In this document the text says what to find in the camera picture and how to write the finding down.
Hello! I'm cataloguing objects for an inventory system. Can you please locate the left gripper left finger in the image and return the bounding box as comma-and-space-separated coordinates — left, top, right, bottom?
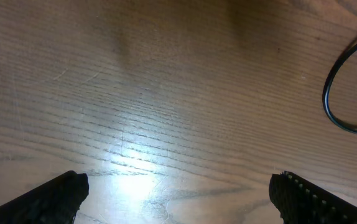
0, 170, 89, 224

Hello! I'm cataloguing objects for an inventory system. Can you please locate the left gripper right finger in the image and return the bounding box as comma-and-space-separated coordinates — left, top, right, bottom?
269, 171, 357, 224

